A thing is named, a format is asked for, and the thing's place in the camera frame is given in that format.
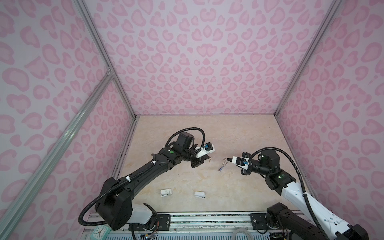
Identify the silver carabiner keyring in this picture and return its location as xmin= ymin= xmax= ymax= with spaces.
xmin=218 ymin=158 xmax=228 ymax=172

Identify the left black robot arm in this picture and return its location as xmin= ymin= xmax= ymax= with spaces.
xmin=95 ymin=130 xmax=215 ymax=231

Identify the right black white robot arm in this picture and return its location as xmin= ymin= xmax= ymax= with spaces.
xmin=225 ymin=147 xmax=369 ymax=240

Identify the right white key tag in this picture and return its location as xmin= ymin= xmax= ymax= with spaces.
xmin=194 ymin=191 xmax=206 ymax=199

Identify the white key tag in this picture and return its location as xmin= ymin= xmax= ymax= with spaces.
xmin=194 ymin=191 xmax=206 ymax=199
xmin=160 ymin=189 xmax=173 ymax=198

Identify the left white key tag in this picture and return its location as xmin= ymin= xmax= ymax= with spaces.
xmin=160 ymin=189 xmax=173 ymax=198

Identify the clear plastic tube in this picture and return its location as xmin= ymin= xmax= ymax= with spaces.
xmin=231 ymin=228 xmax=254 ymax=240

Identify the small green clock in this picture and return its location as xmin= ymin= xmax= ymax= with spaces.
xmin=91 ymin=225 xmax=111 ymax=240

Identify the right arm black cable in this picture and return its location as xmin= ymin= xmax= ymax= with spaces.
xmin=248 ymin=146 xmax=331 ymax=240

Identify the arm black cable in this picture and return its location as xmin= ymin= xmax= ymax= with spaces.
xmin=77 ymin=127 xmax=207 ymax=227
xmin=248 ymin=146 xmax=331 ymax=240

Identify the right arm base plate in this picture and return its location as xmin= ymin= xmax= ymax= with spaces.
xmin=250 ymin=213 xmax=270 ymax=234

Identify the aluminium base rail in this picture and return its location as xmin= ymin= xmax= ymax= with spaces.
xmin=78 ymin=210 xmax=331 ymax=240

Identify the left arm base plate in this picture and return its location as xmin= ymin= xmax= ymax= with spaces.
xmin=129 ymin=214 xmax=171 ymax=232

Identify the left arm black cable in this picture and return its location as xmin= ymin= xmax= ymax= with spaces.
xmin=77 ymin=127 xmax=207 ymax=227

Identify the diagonal aluminium frame bar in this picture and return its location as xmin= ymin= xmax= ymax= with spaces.
xmin=1 ymin=73 xmax=114 ymax=240

